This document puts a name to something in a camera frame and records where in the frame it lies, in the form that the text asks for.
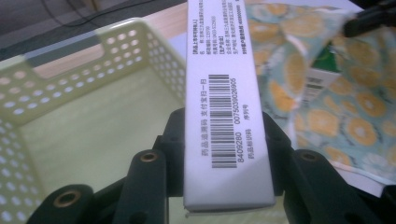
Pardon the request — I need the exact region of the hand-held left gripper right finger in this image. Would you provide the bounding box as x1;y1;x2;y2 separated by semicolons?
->
262;111;295;198

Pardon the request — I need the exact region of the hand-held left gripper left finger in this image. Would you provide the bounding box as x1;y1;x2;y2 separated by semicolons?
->
152;107;188;199

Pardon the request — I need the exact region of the narrow green and white box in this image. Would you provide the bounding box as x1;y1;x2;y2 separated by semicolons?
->
182;0;276;215

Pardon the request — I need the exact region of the wide green and white box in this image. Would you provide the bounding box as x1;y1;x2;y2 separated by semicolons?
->
306;46;343;105

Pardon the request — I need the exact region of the pale yellow plastic basket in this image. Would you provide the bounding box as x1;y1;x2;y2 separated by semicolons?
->
0;17;190;224

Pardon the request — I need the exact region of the orange print cloth bag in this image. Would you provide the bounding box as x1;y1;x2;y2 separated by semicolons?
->
244;0;396;187

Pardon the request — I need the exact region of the white table board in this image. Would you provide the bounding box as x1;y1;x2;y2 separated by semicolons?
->
167;0;396;199

